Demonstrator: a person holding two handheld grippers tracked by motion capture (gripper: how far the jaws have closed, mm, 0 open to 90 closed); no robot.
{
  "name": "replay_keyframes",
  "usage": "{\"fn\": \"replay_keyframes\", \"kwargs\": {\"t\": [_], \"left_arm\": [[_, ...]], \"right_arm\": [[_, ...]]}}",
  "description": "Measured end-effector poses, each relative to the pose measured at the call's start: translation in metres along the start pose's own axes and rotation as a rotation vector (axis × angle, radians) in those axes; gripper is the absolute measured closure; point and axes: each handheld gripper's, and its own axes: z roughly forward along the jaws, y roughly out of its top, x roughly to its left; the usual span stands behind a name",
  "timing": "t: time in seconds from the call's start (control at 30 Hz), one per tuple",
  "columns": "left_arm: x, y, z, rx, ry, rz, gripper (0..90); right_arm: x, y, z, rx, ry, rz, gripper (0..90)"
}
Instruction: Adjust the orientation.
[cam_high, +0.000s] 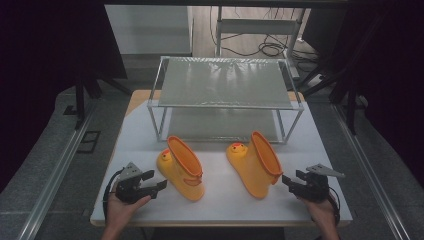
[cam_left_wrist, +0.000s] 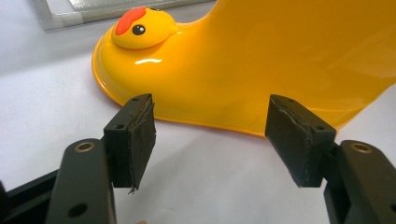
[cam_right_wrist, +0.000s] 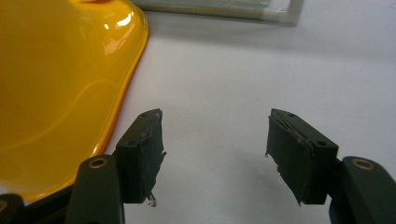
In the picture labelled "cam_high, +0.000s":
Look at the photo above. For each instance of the grey cabinet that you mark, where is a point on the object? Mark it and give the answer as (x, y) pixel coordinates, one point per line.
(146, 30)

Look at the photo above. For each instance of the aluminium floor rail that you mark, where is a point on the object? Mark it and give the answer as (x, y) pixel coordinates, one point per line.
(53, 186)
(373, 180)

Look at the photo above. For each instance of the black metal stand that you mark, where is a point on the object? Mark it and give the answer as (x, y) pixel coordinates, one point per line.
(350, 106)
(80, 100)

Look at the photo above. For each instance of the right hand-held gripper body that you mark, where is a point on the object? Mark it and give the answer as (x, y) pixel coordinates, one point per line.
(316, 188)

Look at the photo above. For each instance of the person's left hand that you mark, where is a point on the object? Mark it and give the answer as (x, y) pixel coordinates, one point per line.
(118, 213)

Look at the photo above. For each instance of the yellow duck rain boot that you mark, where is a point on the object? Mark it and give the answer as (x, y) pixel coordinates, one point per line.
(253, 173)
(180, 178)

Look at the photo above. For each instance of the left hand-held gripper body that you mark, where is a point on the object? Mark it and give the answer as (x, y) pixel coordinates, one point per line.
(128, 186)

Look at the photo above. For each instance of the person's right hand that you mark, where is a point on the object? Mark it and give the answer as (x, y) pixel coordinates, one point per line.
(323, 213)

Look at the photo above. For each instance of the white metal frame stand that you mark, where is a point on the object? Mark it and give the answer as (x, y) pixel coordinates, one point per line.
(256, 26)

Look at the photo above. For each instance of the two-tier metal shoe rack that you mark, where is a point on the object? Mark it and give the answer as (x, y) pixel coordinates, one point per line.
(216, 83)

